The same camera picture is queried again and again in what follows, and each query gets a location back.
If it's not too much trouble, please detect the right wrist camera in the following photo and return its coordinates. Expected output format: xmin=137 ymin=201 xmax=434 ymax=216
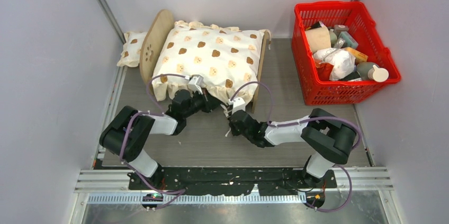
xmin=227 ymin=97 xmax=246 ymax=116

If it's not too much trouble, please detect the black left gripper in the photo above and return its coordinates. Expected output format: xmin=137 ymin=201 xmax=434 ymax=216
xmin=183 ymin=87 xmax=222 ymax=119

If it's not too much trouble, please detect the grey bottle with beige cap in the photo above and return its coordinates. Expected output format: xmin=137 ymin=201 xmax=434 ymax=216
xmin=356 ymin=62 xmax=389 ymax=83

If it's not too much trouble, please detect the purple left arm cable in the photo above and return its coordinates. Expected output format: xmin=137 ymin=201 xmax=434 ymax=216
xmin=118 ymin=73 xmax=192 ymax=211

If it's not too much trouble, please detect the white crumpled bag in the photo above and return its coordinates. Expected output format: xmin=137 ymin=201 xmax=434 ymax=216
xmin=313 ymin=48 xmax=355 ymax=81

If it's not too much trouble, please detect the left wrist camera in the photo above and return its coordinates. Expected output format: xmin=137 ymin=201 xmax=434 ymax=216
xmin=187 ymin=75 xmax=203 ymax=95

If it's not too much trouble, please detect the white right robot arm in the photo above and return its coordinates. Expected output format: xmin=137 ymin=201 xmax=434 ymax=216
xmin=228 ymin=108 xmax=362 ymax=187

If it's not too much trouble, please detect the large bear print cushion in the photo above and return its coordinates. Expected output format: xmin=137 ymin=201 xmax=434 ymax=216
xmin=151 ymin=20 xmax=273 ymax=107

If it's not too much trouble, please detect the teal box in basket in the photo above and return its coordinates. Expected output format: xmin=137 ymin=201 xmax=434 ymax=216
xmin=338 ymin=31 xmax=359 ymax=49

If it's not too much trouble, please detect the red plastic basket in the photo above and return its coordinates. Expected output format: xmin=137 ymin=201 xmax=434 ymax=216
xmin=291 ymin=1 xmax=401 ymax=105

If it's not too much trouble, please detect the white tie strings corner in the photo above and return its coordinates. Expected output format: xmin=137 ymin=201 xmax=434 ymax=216
xmin=221 ymin=103 xmax=233 ymax=138

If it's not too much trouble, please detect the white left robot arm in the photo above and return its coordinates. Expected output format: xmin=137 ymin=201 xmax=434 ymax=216
xmin=99 ymin=89 xmax=222 ymax=189

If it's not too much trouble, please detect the yellow box in basket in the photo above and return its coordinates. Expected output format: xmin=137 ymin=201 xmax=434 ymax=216
xmin=344 ymin=47 xmax=368 ymax=65

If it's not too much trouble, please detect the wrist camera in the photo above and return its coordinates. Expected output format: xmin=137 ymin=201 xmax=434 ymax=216
xmin=187 ymin=75 xmax=203 ymax=95
xmin=227 ymin=97 xmax=246 ymax=116

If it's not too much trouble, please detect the wooden pet bed frame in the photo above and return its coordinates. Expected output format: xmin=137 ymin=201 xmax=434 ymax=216
xmin=139 ymin=9 xmax=273 ymax=114

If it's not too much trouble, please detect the small bear print pillow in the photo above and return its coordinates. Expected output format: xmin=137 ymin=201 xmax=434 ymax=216
xmin=116 ymin=32 xmax=147 ymax=67

